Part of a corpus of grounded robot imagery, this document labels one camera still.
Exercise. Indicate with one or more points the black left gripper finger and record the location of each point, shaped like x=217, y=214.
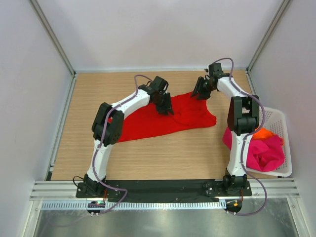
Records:
x=163, y=112
x=169, y=110

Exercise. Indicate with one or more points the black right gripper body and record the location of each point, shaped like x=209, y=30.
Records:
x=207, y=87

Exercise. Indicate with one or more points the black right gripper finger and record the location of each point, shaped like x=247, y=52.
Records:
x=203, y=96
x=198, y=87

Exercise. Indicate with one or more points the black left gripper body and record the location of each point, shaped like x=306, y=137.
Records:
x=164, y=100

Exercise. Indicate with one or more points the red t shirt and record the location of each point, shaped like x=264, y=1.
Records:
x=146, y=122

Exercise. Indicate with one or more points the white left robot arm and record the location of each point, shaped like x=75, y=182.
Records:
x=108, y=126

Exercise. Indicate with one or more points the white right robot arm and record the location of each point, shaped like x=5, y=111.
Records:
x=242, y=121

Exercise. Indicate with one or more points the orange t shirt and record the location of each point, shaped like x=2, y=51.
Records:
x=262, y=134

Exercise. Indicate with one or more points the white perforated laundry basket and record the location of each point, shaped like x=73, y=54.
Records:
x=276, y=123

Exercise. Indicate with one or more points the pink t shirt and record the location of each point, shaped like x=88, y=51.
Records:
x=262, y=155

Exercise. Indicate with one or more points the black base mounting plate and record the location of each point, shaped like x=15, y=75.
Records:
x=163, y=191

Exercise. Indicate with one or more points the right rear frame post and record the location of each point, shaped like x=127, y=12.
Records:
x=277, y=17

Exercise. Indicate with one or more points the frame post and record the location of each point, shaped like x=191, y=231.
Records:
x=277, y=17
x=49, y=30

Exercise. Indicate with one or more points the white slotted cable duct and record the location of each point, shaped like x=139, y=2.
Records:
x=99, y=205

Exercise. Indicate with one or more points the left rear frame post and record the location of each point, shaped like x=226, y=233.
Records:
x=49, y=30

